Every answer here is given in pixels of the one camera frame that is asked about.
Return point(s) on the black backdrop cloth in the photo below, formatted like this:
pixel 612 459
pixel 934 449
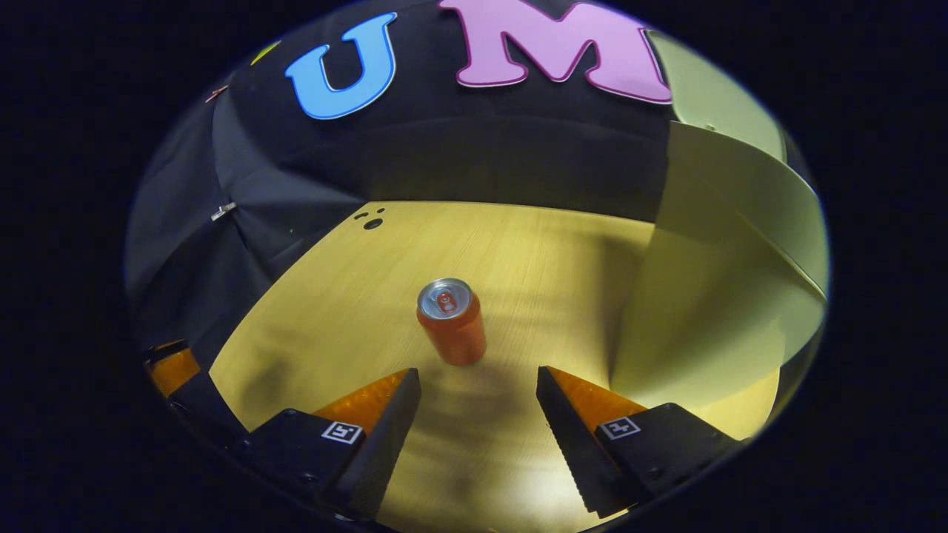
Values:
pixel 481 148

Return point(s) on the copper metal clip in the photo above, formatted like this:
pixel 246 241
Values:
pixel 216 93

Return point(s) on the wooden desktop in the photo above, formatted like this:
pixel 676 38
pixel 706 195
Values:
pixel 518 252

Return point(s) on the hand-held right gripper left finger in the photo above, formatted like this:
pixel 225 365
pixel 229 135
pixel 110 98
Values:
pixel 385 437

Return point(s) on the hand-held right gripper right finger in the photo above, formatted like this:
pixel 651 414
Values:
pixel 570 437

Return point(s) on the green desktop garbage bin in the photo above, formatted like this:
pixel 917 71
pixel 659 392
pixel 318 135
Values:
pixel 718 296

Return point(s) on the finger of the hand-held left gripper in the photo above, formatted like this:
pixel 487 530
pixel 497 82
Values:
pixel 200 403

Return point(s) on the silver metal clip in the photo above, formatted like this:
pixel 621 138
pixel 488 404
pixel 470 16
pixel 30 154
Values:
pixel 223 212

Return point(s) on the red pop can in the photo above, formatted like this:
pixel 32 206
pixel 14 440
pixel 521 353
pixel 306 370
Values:
pixel 455 333

